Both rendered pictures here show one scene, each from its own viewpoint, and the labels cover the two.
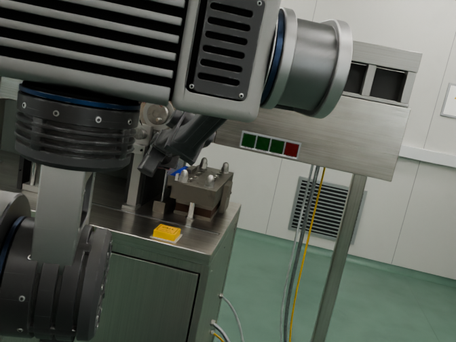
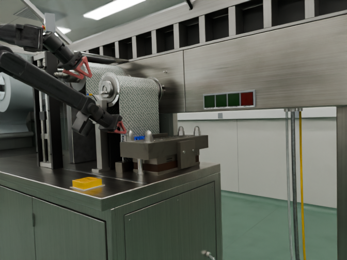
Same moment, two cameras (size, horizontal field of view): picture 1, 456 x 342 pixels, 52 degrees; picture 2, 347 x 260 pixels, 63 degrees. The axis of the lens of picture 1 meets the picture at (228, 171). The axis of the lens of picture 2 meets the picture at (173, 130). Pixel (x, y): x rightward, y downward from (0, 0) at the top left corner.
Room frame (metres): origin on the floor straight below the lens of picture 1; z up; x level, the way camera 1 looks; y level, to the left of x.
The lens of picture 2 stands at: (0.75, -0.61, 1.13)
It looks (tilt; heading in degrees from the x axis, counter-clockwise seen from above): 3 degrees down; 32
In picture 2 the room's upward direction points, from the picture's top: 2 degrees counter-clockwise
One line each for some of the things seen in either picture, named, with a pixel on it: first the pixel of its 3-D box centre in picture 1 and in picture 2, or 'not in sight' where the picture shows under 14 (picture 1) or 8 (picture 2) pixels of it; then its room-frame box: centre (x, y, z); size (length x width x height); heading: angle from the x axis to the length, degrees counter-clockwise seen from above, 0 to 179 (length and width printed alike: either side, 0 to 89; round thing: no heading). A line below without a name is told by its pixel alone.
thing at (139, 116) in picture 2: (177, 153); (140, 121); (1.75, 0.20, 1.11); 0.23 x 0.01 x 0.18; 172
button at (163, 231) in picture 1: (167, 232); (87, 182); (1.39, 0.15, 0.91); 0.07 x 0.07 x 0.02; 82
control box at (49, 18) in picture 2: not in sight; (48, 23); (1.75, 0.82, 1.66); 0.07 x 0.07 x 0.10; 61
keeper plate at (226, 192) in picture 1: (226, 196); (187, 153); (1.78, -0.01, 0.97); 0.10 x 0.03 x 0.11; 172
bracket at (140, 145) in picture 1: (137, 167); (98, 135); (1.61, 0.32, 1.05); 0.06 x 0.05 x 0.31; 172
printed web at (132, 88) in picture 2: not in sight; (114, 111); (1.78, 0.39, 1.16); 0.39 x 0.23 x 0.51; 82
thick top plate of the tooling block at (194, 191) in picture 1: (205, 183); (167, 145); (1.78, 0.08, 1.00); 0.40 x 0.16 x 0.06; 172
